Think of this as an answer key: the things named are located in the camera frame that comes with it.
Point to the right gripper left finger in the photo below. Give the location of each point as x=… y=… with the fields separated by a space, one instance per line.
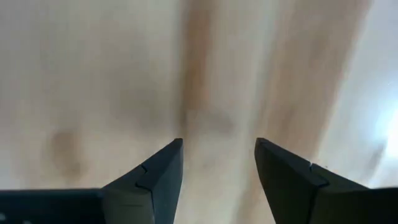
x=155 y=193

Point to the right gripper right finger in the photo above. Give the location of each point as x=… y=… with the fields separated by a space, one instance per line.
x=295 y=193

